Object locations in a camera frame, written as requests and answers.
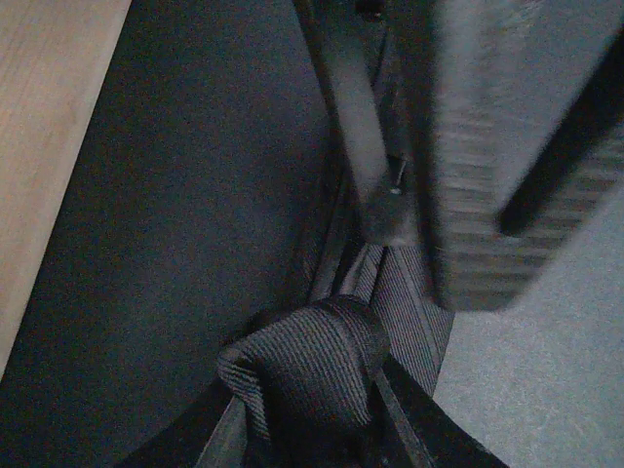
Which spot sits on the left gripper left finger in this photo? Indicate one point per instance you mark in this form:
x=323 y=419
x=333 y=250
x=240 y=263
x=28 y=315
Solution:
x=181 y=443

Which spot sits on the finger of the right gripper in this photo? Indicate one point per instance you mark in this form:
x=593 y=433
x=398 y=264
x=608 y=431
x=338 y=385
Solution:
x=528 y=138
x=387 y=212

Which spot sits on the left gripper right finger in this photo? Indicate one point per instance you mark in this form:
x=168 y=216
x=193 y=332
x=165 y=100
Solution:
x=430 y=437

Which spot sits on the long black tie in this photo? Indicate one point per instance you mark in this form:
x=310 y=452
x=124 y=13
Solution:
x=304 y=382

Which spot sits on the wooden compartment tray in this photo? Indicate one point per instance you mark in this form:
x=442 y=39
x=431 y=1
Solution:
x=54 y=57

